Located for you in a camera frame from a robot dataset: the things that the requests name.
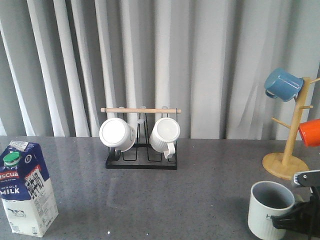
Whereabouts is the blue mug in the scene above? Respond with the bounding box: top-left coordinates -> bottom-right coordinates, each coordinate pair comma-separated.
264,68 -> 304,102

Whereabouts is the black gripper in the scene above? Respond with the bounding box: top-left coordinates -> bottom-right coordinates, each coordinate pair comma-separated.
271,169 -> 320,240

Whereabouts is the white ribbed mug on rack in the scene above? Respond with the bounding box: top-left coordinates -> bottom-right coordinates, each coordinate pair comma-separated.
149,117 -> 180,159

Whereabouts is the blue white milk carton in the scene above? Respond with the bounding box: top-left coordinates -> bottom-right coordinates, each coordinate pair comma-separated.
0,140 -> 59,238

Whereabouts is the white smooth mug on rack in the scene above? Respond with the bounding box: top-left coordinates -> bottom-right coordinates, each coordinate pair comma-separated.
99,117 -> 136,152

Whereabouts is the wooden mug tree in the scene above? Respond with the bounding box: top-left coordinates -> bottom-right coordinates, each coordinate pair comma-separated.
262,77 -> 320,180

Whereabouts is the white HOME mug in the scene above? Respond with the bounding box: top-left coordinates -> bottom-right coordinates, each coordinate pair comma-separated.
247,181 -> 295,240

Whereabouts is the orange mug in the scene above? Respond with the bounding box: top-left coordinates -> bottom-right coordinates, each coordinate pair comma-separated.
298,119 -> 320,147

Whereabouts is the grey white curtain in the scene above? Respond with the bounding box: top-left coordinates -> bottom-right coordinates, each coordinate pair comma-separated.
0,0 -> 320,140

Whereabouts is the black wire mug rack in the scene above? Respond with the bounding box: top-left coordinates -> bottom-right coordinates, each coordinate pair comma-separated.
100,106 -> 181,170

